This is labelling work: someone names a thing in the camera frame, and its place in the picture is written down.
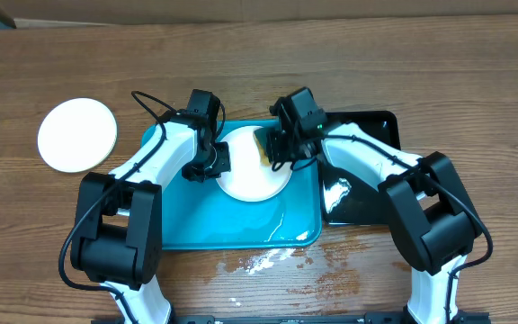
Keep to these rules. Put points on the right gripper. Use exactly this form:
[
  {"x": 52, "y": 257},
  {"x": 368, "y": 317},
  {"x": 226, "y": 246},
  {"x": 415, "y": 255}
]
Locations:
[{"x": 278, "y": 151}]

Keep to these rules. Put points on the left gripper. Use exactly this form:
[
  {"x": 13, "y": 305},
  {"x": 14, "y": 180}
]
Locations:
[{"x": 224, "y": 165}]

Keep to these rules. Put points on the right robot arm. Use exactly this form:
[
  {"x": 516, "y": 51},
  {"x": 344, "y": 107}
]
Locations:
[{"x": 430, "y": 216}]

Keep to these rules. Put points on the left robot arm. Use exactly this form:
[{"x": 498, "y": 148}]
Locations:
[{"x": 116, "y": 243}]

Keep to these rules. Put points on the white plate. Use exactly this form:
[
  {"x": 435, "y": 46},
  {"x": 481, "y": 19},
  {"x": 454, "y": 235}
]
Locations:
[
  {"x": 77, "y": 135},
  {"x": 250, "y": 178}
]

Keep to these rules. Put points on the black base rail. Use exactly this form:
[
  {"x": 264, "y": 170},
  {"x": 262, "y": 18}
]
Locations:
[{"x": 295, "y": 319}]

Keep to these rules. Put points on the black rectangular tray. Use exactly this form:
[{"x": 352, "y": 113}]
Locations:
[{"x": 346, "y": 199}]

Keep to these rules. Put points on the teal plastic tray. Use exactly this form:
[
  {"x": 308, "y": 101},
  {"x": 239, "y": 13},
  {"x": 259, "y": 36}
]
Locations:
[{"x": 201, "y": 216}]

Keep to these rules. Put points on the green yellow sponge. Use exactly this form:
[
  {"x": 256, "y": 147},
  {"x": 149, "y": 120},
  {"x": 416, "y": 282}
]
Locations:
[{"x": 261, "y": 138}]

